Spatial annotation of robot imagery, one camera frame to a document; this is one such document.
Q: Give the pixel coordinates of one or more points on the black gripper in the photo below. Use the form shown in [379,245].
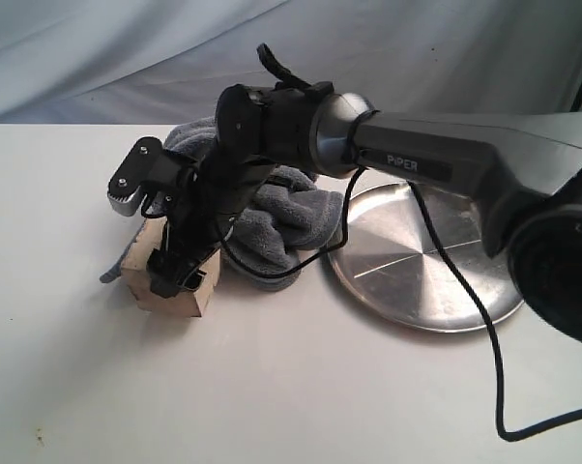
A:
[222,189]

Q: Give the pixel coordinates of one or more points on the wooden cube block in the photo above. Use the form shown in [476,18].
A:
[187,303]

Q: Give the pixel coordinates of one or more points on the grey fluffy towel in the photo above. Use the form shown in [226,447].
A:
[288,214]

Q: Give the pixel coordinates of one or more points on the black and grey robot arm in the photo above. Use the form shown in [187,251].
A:
[522,174]

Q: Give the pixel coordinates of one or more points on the round stainless steel plate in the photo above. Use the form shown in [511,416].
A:
[391,266]

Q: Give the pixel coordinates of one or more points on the grey backdrop cloth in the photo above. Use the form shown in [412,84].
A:
[165,62]

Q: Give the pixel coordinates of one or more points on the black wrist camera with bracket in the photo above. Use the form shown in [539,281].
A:
[150,179]

